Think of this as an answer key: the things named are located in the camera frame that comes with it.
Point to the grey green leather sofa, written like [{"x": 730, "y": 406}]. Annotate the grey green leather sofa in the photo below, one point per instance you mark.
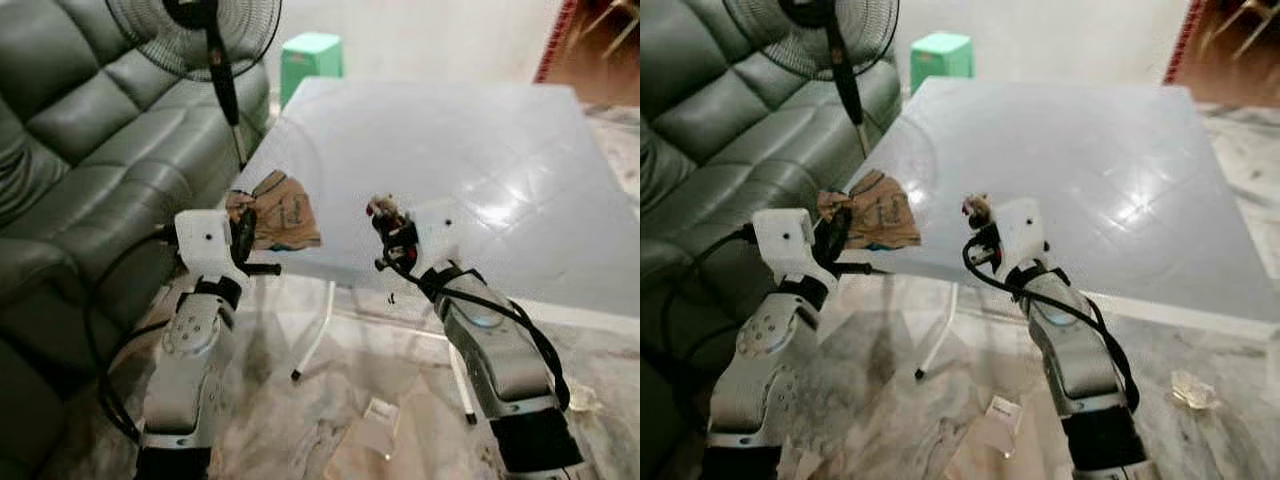
[
  {"x": 80, "y": 130},
  {"x": 720, "y": 130}
]

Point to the white plastic folding table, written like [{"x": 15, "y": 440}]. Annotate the white plastic folding table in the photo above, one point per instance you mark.
[
  {"x": 450, "y": 150},
  {"x": 1080, "y": 150}
]

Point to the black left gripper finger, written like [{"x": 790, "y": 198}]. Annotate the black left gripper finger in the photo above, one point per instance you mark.
[
  {"x": 265, "y": 269},
  {"x": 862, "y": 270}
]

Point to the clear plastic packet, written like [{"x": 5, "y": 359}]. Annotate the clear plastic packet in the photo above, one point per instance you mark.
[
  {"x": 1000, "y": 425},
  {"x": 380, "y": 425}
]

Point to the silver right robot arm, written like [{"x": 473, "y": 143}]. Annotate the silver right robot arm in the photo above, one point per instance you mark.
[
  {"x": 500, "y": 350},
  {"x": 1075, "y": 350}
]

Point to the crumpled clear plastic wrapper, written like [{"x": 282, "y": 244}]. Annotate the crumpled clear plastic wrapper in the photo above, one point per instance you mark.
[
  {"x": 1195, "y": 390},
  {"x": 583, "y": 397}
]

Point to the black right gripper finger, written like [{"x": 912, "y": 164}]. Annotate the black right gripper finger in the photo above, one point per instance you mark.
[
  {"x": 387, "y": 226},
  {"x": 979, "y": 224}
]

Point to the red brick wall edge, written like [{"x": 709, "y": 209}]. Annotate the red brick wall edge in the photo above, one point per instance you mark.
[
  {"x": 1185, "y": 45},
  {"x": 556, "y": 45}
]

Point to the black standing fan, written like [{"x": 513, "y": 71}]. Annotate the black standing fan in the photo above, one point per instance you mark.
[
  {"x": 815, "y": 10},
  {"x": 195, "y": 10}
]

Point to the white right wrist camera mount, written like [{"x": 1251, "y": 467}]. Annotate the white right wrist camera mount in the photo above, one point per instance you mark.
[
  {"x": 1020, "y": 225},
  {"x": 440, "y": 230}
]

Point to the green plastic stool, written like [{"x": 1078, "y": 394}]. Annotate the green plastic stool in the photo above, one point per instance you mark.
[
  {"x": 312, "y": 60},
  {"x": 940, "y": 58}
]

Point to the brown paper trash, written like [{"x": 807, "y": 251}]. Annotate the brown paper trash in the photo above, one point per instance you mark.
[
  {"x": 885, "y": 215},
  {"x": 290, "y": 215}
]

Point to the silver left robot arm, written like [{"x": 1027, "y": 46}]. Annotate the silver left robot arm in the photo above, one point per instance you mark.
[
  {"x": 765, "y": 345},
  {"x": 190, "y": 350}
]

